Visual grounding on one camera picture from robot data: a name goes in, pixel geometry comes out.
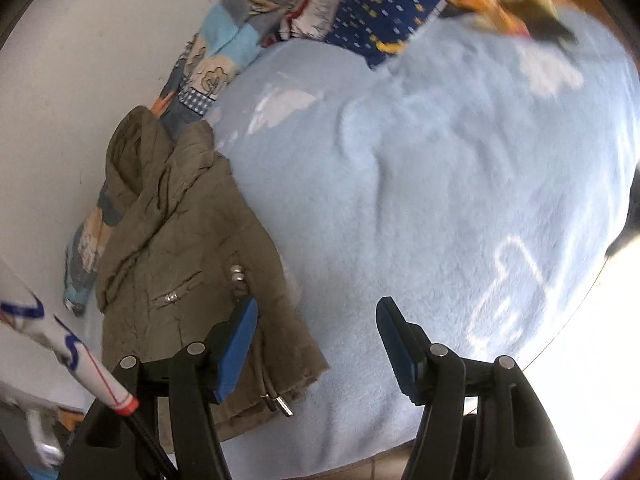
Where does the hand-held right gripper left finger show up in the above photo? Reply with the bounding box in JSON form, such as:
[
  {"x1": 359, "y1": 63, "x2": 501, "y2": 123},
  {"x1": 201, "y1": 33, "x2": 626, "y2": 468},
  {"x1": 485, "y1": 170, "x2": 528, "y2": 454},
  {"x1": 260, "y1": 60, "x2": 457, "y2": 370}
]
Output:
[{"x1": 60, "y1": 296, "x2": 260, "y2": 480}]

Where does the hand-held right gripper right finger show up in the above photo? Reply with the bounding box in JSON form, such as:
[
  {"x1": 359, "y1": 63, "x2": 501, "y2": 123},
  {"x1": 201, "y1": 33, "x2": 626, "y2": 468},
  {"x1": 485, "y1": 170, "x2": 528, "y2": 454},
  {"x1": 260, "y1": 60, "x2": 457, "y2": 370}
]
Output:
[{"x1": 376, "y1": 296, "x2": 576, "y2": 480}]

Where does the olive quilted jacket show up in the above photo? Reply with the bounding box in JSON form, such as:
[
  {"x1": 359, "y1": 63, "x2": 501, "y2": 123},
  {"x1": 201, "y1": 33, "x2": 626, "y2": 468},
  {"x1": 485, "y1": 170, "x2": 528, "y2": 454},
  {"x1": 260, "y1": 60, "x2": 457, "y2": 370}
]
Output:
[{"x1": 95, "y1": 106, "x2": 331, "y2": 443}]

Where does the white printed tube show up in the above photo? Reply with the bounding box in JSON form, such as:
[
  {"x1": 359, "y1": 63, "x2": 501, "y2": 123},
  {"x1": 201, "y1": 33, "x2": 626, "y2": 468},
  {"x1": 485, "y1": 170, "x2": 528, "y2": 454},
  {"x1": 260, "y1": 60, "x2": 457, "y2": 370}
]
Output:
[{"x1": 0, "y1": 255, "x2": 140, "y2": 416}]

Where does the light blue fleece blanket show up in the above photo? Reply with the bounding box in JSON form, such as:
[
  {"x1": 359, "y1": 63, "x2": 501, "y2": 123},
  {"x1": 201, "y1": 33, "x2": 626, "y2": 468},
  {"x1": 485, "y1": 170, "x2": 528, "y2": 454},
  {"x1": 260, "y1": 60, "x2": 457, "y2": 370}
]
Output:
[{"x1": 207, "y1": 5, "x2": 640, "y2": 480}]

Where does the white plastic object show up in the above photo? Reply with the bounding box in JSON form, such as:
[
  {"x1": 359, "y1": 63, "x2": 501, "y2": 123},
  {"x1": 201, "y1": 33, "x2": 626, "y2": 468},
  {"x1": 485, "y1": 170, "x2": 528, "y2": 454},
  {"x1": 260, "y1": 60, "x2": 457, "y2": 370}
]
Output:
[{"x1": 25, "y1": 410, "x2": 66, "y2": 466}]

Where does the patchwork printed quilt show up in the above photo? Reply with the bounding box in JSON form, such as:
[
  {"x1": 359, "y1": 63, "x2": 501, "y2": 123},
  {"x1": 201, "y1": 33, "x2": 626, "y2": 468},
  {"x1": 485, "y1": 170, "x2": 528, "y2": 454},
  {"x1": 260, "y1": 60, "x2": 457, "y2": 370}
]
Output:
[{"x1": 62, "y1": 0, "x2": 306, "y2": 317}]

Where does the navy star print pillow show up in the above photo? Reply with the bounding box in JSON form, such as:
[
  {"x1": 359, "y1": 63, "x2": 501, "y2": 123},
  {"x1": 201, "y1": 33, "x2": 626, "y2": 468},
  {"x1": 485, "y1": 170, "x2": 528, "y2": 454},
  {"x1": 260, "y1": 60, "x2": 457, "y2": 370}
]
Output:
[{"x1": 325, "y1": 0, "x2": 456, "y2": 71}]

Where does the maroon white patterned pillow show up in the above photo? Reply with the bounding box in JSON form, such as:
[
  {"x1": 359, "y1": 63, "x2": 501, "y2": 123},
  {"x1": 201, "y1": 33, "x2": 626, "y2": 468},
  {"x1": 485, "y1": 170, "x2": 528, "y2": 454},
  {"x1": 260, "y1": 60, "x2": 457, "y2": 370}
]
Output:
[{"x1": 277, "y1": 0, "x2": 361, "y2": 43}]

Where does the black cable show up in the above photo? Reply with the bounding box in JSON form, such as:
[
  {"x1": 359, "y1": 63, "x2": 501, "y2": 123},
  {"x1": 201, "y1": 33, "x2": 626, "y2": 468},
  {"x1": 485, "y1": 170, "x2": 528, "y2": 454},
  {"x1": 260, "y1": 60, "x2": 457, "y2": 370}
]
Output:
[{"x1": 125, "y1": 407, "x2": 178, "y2": 480}]

